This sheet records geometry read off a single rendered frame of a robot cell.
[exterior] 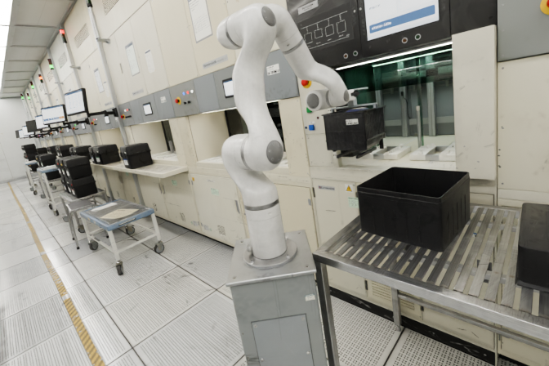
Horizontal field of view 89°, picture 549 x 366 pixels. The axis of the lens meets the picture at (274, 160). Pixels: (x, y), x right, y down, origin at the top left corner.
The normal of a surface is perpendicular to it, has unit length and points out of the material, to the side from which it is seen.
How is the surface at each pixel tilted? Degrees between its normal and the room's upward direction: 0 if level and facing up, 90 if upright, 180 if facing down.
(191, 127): 90
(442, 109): 90
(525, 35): 90
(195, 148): 90
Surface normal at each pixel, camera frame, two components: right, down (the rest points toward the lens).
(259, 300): 0.02, 0.20
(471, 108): -0.68, 0.25
